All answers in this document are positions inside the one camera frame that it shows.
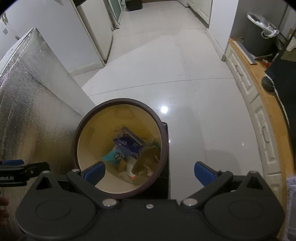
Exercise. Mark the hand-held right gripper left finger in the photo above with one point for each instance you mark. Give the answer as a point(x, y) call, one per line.
point(94, 173)

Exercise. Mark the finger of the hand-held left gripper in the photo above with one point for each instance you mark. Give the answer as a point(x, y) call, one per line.
point(11, 162)

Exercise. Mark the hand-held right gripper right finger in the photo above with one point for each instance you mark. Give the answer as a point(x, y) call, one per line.
point(203, 173)

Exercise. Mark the small teal packet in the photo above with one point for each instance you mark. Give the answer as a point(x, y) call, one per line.
point(113, 156)

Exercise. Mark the yellow round trash bin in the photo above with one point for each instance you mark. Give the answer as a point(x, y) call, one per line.
point(92, 139)

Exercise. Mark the clear crushed plastic bottle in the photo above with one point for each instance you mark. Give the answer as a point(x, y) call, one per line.
point(130, 170)

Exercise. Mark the blue plastic package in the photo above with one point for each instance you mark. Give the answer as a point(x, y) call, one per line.
point(129, 144)

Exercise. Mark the brown torn cardboard piece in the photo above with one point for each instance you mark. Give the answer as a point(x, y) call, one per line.
point(148, 160)

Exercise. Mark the grey trash can white liner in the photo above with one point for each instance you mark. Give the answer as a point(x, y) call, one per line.
point(256, 37)

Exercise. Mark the person's left hand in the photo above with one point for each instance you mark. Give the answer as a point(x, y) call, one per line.
point(3, 204)

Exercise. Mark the silver insulated box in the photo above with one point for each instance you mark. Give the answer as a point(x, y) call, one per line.
point(34, 104)

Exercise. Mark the low white cabinet wooden top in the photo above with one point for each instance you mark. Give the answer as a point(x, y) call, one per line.
point(254, 97)

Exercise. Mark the white mesh basket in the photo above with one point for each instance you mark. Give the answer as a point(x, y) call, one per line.
point(291, 208)

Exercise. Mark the round black object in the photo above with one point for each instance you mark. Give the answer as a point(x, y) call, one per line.
point(267, 83)

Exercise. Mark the grey flat board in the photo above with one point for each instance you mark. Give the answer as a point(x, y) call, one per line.
point(247, 52)

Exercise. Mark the white refrigerator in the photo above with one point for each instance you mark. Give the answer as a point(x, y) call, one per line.
point(94, 30)

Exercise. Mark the white lower kitchen cabinets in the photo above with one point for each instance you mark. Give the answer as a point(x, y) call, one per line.
point(201, 10)

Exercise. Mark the small black bin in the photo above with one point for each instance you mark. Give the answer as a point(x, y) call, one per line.
point(133, 5)

